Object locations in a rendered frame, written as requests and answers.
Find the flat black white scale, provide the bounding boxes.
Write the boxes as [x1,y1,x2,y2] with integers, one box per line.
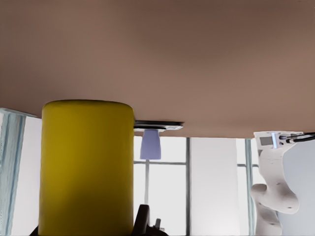
[134,119,185,133]

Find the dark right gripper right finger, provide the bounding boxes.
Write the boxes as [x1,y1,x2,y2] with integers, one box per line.
[132,204,151,236]

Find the black cable loop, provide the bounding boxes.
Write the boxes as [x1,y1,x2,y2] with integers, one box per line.
[280,132,315,144]

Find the yellow sauce bottle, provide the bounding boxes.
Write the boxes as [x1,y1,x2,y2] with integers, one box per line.
[38,99,135,236]

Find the purple cup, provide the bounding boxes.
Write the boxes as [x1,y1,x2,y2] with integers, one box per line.
[140,129,162,160]

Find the thin silver frame post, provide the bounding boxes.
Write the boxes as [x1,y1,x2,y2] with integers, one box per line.
[144,159,150,205]

